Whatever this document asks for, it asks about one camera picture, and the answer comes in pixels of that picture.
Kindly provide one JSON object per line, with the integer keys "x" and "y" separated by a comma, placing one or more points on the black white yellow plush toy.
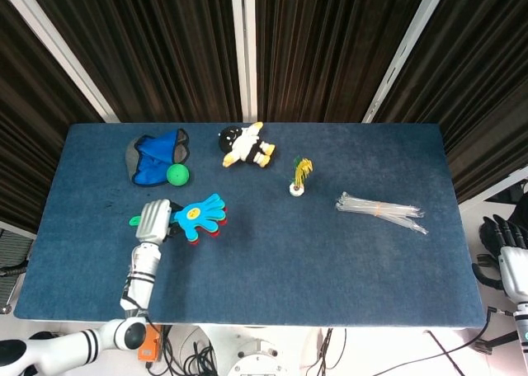
{"x": 245, "y": 147}

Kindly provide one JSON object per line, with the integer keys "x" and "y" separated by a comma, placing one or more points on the dark brown curtain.
{"x": 173, "y": 50}

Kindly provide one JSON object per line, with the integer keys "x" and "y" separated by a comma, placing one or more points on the green ball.
{"x": 178, "y": 175}

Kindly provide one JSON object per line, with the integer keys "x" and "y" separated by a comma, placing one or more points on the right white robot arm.
{"x": 521, "y": 328}

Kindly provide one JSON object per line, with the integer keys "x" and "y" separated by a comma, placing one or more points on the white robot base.
{"x": 255, "y": 351}

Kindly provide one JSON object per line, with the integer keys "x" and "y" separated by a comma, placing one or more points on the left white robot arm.
{"x": 140, "y": 277}

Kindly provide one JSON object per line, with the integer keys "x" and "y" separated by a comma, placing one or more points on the orange control box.
{"x": 150, "y": 349}

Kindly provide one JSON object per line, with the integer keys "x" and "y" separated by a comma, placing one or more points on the blue cloth bag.
{"x": 152, "y": 161}

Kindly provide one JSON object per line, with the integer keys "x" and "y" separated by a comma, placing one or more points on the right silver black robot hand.
{"x": 513, "y": 269}

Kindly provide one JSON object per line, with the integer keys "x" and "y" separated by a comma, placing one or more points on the bundle of clear plastic straws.
{"x": 379, "y": 211}

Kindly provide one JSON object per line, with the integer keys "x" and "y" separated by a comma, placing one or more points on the yellow rubber band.
{"x": 377, "y": 210}

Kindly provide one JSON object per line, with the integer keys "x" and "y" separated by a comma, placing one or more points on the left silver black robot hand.
{"x": 152, "y": 219}

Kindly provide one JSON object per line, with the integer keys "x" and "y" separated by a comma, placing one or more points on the yellow feather shuttlecock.
{"x": 302, "y": 172}

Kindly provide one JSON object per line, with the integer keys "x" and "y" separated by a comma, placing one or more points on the black white shoe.
{"x": 45, "y": 335}

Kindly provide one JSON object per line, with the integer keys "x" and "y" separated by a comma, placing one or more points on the white frame post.
{"x": 406, "y": 50}
{"x": 62, "y": 50}
{"x": 244, "y": 50}

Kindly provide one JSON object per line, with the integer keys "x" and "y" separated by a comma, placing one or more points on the grey chair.
{"x": 14, "y": 264}

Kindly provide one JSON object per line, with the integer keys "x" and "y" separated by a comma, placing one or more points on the blue felt table mat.
{"x": 288, "y": 269}

